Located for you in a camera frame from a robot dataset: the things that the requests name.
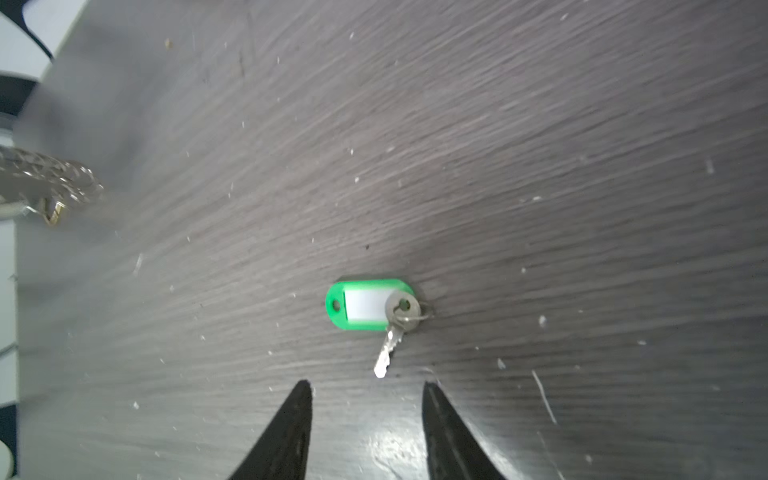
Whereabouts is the small green key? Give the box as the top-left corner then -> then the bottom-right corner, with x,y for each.
325,279 -> 433,379

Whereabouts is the red handled metal key ring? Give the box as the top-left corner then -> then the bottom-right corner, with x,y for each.
0,145 -> 104,227

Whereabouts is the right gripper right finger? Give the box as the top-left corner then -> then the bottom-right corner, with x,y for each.
422,382 -> 505,480

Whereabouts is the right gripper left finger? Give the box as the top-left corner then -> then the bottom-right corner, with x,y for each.
230,380 -> 313,480

